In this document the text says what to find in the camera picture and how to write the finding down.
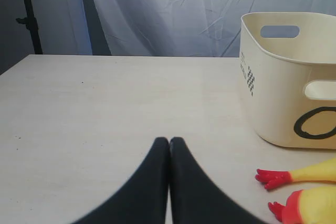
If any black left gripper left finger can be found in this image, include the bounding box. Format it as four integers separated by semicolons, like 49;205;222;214
75;137;169;223

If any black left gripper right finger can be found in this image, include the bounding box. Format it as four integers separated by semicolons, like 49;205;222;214
170;137;256;223

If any rubber chicken with red collar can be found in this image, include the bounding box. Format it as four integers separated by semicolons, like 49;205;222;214
255;158;335;190

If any cream bin marked O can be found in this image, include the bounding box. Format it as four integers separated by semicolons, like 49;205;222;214
238;12;335;149

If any white backdrop cloth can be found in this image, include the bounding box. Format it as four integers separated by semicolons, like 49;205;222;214
33;0;335;57

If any black light stand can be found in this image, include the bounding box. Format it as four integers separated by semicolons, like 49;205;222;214
16;0;43;55

